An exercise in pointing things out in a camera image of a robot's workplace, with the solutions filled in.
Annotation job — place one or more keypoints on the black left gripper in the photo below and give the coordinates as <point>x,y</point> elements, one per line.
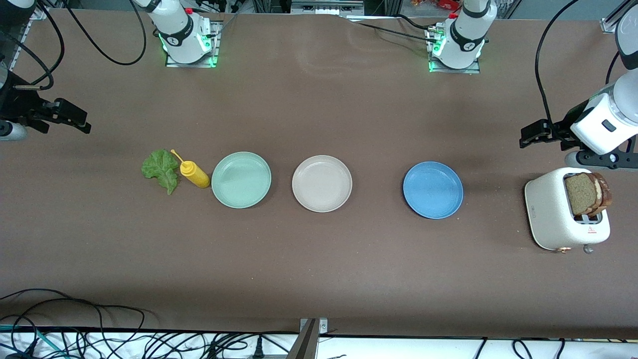
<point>562,131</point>

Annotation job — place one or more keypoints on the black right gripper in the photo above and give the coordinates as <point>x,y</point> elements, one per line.
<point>15,107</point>

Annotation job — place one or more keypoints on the light crust bread slice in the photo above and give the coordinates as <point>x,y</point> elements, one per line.
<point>580,194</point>

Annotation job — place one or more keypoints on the green lettuce leaf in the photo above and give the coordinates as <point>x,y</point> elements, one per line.
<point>162,169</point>

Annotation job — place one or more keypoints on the yellow mustard squeeze bottle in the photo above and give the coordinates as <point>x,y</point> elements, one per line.
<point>197,175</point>

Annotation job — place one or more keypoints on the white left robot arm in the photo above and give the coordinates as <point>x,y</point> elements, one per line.
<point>466,37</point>

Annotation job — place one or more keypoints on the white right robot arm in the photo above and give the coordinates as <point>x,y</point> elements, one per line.
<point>182,35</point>

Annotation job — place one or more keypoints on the blue plate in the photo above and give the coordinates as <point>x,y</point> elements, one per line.
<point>432,189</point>

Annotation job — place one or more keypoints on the mint green plate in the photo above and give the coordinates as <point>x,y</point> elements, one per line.
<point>241,179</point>

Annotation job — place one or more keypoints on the beige plate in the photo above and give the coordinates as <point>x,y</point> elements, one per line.
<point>322,183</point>

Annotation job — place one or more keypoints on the white two-slot toaster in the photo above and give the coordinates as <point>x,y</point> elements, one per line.
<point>548,209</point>

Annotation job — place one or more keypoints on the dark crust bread slice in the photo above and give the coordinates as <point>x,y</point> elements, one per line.
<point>605,192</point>

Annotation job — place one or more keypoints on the red snack bag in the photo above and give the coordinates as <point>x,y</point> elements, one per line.
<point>446,4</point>

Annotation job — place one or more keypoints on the grey electronics box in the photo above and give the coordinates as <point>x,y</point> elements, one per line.
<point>326,7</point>

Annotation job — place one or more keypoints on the black power plug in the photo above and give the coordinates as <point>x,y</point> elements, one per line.
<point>258,349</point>

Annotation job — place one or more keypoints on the aluminium frame corner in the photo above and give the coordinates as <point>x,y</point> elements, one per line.
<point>610,24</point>
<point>40,14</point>

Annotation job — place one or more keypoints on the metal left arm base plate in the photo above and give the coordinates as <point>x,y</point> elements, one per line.
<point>456,71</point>

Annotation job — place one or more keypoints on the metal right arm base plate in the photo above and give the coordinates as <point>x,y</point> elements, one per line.
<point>192,65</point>

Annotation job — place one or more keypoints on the metal table bracket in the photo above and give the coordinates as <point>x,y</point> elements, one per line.
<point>306,344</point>

